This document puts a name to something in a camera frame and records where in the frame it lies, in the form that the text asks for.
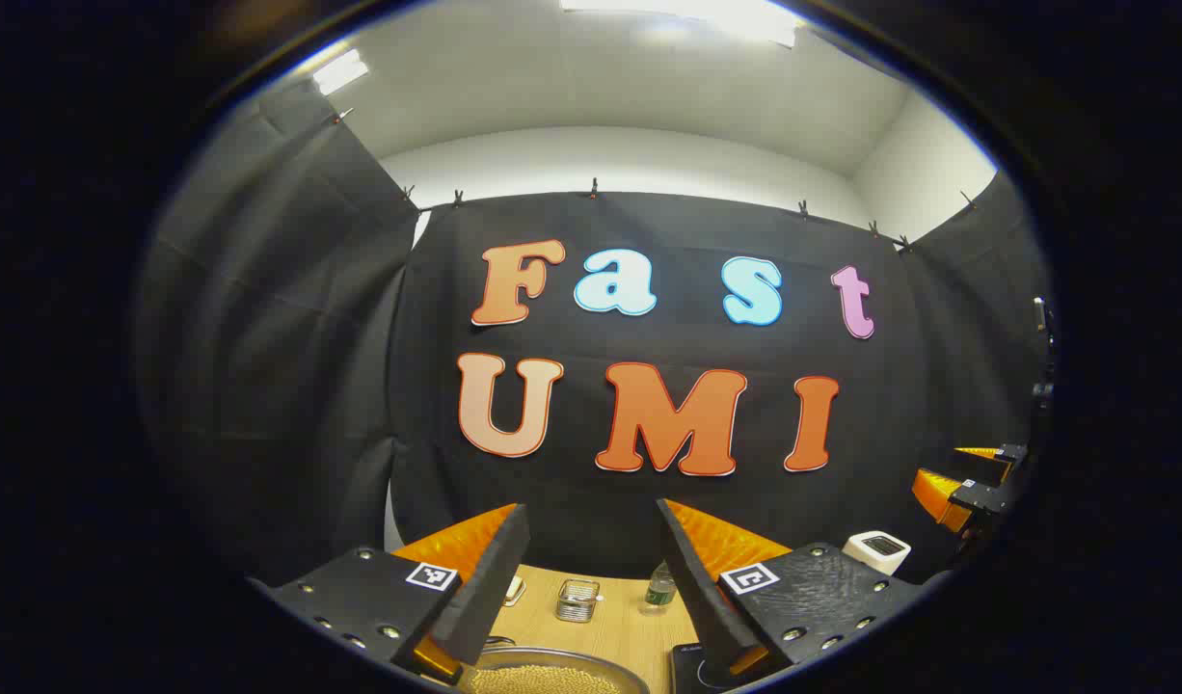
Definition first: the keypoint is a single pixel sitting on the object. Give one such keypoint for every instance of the white box appliance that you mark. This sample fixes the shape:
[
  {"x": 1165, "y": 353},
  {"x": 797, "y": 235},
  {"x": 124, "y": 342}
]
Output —
[{"x": 875, "y": 554}]

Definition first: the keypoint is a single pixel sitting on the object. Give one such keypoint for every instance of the dark metal stand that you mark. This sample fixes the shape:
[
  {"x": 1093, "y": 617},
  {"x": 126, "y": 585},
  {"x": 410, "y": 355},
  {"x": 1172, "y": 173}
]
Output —
[{"x": 1044, "y": 318}]

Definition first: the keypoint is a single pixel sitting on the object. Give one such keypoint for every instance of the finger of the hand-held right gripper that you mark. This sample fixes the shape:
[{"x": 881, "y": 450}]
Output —
[
  {"x": 1010, "y": 453},
  {"x": 977, "y": 496}
]

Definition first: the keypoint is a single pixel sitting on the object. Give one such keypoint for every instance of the black induction cooktop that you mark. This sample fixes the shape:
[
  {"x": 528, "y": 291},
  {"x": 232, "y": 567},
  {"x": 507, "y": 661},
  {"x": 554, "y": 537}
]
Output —
[{"x": 689, "y": 665}]

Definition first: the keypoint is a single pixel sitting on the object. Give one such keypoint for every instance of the ceiling light panel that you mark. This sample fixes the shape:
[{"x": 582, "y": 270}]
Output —
[
  {"x": 697, "y": 14},
  {"x": 340, "y": 72}
]

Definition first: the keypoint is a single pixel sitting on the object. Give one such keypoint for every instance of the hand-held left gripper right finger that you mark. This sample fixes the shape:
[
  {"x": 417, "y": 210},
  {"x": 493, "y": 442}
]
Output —
[{"x": 692, "y": 588}]

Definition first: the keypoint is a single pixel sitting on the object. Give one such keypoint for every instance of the white plate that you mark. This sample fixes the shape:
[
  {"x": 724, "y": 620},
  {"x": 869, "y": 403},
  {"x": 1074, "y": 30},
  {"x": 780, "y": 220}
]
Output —
[{"x": 515, "y": 590}]

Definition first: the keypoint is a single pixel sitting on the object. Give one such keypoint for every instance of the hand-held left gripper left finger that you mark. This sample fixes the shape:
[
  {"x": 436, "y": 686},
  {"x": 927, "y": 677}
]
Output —
[{"x": 490, "y": 578}]

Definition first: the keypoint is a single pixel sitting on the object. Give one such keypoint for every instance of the pile of soybeans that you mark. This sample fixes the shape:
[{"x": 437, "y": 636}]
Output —
[{"x": 548, "y": 680}]

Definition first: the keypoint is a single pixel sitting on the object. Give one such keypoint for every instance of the clear plastic water bottle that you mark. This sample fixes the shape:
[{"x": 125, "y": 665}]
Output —
[{"x": 659, "y": 590}]

